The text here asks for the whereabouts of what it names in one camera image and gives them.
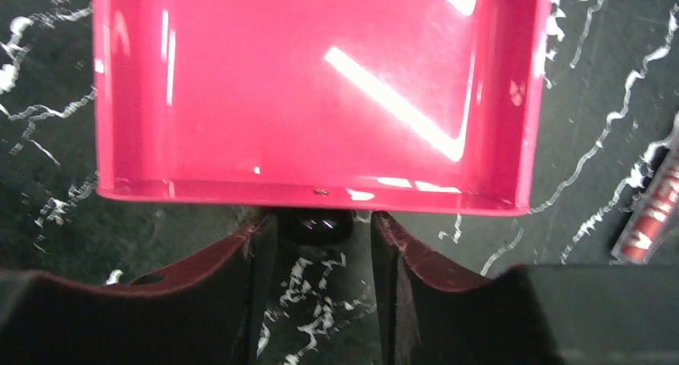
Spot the black lower drawer knob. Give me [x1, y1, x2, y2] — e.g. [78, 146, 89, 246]
[276, 208, 354, 246]

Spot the red lip gloss tube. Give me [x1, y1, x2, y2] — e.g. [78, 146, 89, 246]
[611, 118, 678, 265]

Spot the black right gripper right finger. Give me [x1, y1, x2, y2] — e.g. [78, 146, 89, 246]
[371, 211, 678, 364]

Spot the pink drawer tray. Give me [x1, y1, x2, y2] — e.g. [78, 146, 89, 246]
[92, 0, 552, 216]

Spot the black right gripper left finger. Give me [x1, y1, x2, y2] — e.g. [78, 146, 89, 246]
[1, 214, 277, 364]

